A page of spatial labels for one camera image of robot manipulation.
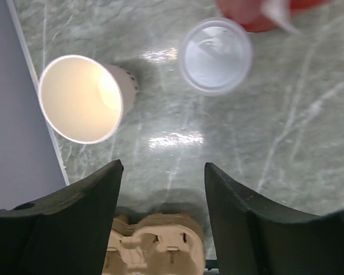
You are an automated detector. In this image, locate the brown cardboard cup carrier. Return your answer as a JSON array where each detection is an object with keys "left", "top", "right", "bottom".
[{"left": 102, "top": 213, "right": 206, "bottom": 275}]

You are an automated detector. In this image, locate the white paper coffee cup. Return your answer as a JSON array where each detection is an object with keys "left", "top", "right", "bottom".
[{"left": 38, "top": 54, "right": 139, "bottom": 144}]

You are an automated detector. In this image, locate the red plastic cup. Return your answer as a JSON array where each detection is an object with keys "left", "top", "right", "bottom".
[{"left": 216, "top": 0, "right": 327, "bottom": 33}]

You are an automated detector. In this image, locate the white paper-wrapped straw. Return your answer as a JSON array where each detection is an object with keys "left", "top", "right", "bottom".
[{"left": 260, "top": 0, "right": 300, "bottom": 34}]

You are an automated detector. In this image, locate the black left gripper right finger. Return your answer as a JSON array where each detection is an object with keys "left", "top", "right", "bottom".
[{"left": 204, "top": 163, "right": 344, "bottom": 274}]

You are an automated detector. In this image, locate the white plastic cup lid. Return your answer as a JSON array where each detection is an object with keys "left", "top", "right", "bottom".
[{"left": 177, "top": 17, "right": 253, "bottom": 96}]

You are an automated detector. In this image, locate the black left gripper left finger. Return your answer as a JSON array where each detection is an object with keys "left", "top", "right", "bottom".
[{"left": 0, "top": 160, "right": 123, "bottom": 274}]

